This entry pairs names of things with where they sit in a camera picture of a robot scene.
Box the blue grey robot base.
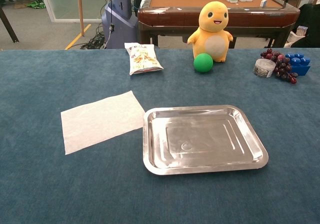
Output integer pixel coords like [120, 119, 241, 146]
[101, 0, 139, 50]

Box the white snack bag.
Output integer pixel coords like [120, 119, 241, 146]
[124, 42, 165, 76]

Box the silver metal tray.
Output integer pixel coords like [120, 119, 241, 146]
[142, 104, 270, 176]

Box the green ball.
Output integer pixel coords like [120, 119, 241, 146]
[193, 53, 214, 74]

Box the brown mahjong table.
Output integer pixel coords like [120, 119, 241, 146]
[137, 0, 301, 49]

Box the yellow plush toy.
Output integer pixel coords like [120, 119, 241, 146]
[186, 0, 234, 63]

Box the yellow floor tape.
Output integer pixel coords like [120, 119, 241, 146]
[64, 23, 92, 51]

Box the clear jar of screws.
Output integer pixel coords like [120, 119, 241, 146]
[252, 58, 277, 79]

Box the wooden pole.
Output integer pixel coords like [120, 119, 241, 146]
[76, 0, 85, 37]

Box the purple grape bunch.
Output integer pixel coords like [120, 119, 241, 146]
[260, 48, 299, 85]

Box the blue table cloth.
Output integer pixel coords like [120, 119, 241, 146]
[0, 48, 320, 224]

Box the blue toy brick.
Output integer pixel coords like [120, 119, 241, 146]
[285, 52, 312, 77]

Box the white framed glass partition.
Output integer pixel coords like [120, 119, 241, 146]
[37, 0, 108, 24]

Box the green object on floor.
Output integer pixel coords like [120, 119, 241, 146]
[26, 0, 47, 10]

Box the small blue white box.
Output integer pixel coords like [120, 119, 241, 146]
[296, 25, 309, 37]

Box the person in black clothes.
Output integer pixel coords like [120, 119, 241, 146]
[291, 0, 320, 49]

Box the black table leg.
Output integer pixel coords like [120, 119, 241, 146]
[0, 5, 20, 44]

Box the black floor cable bundle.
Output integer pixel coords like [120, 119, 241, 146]
[80, 22, 111, 50]

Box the hanging black pendant cable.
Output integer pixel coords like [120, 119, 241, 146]
[107, 0, 115, 35]

